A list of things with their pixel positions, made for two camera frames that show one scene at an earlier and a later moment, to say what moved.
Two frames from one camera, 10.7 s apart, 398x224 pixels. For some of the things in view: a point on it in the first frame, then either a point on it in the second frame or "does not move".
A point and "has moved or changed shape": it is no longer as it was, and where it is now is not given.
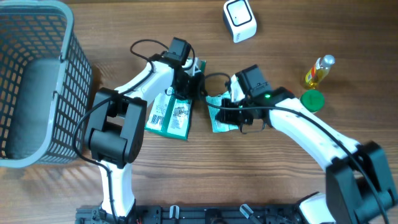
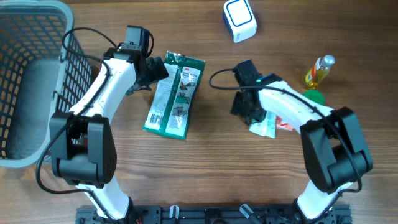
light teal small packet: x=214 y=104 has moved or changed shape
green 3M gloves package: x=170 y=115 does not move
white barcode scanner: x=240 y=18 does not move
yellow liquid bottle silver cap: x=319 y=71 does not move
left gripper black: x=196 y=93 to x=158 y=69
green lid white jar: x=313 y=99 does not move
